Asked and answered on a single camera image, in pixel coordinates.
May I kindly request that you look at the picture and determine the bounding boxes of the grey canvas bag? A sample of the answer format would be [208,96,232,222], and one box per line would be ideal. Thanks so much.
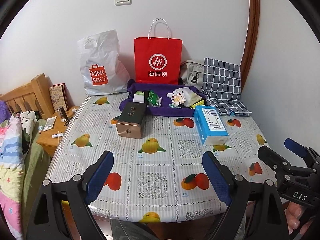
[178,60,204,91]

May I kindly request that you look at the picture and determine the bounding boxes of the white Miniso plastic bag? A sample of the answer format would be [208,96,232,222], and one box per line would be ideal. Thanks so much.
[77,29,130,96]

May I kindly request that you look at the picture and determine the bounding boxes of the red paper shopping bag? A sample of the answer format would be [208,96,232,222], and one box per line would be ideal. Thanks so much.
[134,25,182,85]

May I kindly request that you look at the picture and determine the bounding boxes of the brown patterned book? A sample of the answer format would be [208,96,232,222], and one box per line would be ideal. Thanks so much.
[49,83,68,112]

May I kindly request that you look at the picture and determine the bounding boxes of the dark green gift box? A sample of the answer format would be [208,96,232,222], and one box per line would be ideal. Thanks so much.
[116,102,146,139]

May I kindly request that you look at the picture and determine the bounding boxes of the purple fleece blanket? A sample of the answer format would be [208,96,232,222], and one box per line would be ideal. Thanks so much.
[119,78,208,117]

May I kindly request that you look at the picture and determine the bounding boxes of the right hand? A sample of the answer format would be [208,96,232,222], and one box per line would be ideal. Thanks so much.
[285,202,314,235]

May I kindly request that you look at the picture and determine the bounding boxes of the brown wooden door frame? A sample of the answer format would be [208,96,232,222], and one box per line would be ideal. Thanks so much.
[240,0,260,90]

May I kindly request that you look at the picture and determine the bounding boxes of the wooden bedside table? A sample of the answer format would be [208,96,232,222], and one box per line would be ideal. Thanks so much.
[36,113,67,158]

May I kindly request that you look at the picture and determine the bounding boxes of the grey checked cushion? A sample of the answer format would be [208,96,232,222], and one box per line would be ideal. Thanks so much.
[202,57,252,116]

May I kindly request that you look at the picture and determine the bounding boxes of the orange slice print packet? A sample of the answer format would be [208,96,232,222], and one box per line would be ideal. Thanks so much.
[170,91,187,107]

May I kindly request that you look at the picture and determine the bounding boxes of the yellow black mesh pouch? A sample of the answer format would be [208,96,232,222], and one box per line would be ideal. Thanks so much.
[179,100,205,109]

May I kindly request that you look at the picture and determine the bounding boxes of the blue tissue package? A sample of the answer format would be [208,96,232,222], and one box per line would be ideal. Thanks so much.
[194,106,229,146]

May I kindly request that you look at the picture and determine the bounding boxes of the white paper towel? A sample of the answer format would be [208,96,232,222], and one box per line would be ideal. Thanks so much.
[182,87,202,107]

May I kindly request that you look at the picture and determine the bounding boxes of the green wet wipes packet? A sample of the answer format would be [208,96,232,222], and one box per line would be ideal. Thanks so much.
[147,90,162,107]

